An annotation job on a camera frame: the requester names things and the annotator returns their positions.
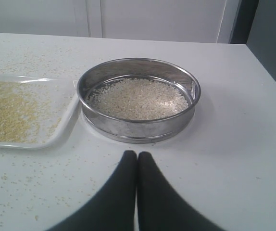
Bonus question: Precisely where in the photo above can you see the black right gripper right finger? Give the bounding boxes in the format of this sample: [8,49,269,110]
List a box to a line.
[138,152,220,231]

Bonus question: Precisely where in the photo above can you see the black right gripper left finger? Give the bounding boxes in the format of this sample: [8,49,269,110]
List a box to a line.
[50,150,138,231]

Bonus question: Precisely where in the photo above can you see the round steel mesh sieve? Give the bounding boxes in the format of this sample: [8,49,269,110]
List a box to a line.
[76,58,201,143]

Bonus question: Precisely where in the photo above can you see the white rice grains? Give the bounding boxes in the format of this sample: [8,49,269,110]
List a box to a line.
[86,78,189,120]

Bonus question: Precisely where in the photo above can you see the white rectangular plastic tray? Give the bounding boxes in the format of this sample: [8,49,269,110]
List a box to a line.
[0,75,78,149]

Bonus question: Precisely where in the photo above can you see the yellow millet pile on tray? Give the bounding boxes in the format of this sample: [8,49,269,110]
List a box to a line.
[0,81,61,143]

